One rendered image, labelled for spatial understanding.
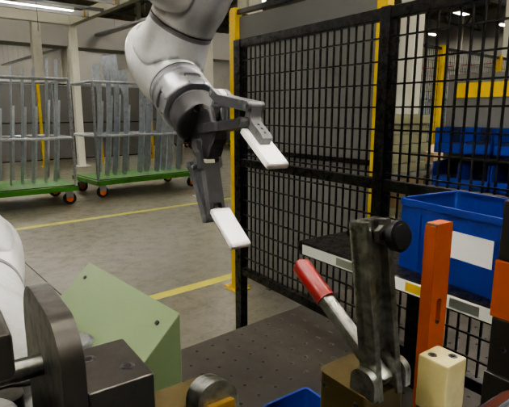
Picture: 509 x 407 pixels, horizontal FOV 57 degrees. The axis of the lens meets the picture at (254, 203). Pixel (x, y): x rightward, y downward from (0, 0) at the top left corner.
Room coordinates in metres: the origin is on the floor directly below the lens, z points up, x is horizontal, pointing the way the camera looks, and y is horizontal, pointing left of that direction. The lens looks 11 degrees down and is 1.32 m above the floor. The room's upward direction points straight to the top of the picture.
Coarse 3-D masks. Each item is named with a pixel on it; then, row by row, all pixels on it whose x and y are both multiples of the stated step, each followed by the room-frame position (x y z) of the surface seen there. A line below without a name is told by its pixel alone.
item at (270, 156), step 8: (248, 136) 0.56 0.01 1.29; (256, 144) 0.55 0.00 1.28; (272, 144) 0.56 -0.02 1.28; (256, 152) 0.54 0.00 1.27; (264, 152) 0.54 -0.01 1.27; (272, 152) 0.55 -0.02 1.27; (264, 160) 0.53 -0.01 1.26; (272, 160) 0.53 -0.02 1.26; (280, 160) 0.54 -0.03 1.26; (272, 168) 0.53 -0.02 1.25; (280, 168) 0.53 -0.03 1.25
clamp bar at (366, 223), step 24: (360, 240) 0.42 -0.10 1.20; (384, 240) 0.42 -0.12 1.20; (408, 240) 0.41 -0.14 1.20; (360, 264) 0.42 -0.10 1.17; (384, 264) 0.43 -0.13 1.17; (360, 288) 0.42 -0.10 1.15; (384, 288) 0.43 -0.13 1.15; (360, 312) 0.42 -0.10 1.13; (384, 312) 0.43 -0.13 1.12; (360, 336) 0.42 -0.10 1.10; (384, 336) 0.43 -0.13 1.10; (360, 360) 0.42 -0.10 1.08; (384, 360) 0.43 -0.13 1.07
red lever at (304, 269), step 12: (300, 264) 0.51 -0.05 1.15; (312, 264) 0.51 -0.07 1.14; (300, 276) 0.50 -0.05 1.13; (312, 276) 0.49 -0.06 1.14; (312, 288) 0.49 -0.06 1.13; (324, 288) 0.48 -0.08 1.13; (324, 300) 0.47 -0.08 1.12; (336, 300) 0.48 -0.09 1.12; (324, 312) 0.47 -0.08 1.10; (336, 312) 0.46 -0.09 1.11; (336, 324) 0.46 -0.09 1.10; (348, 324) 0.45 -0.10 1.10; (348, 336) 0.44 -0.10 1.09; (384, 372) 0.41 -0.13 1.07; (384, 384) 0.41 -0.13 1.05
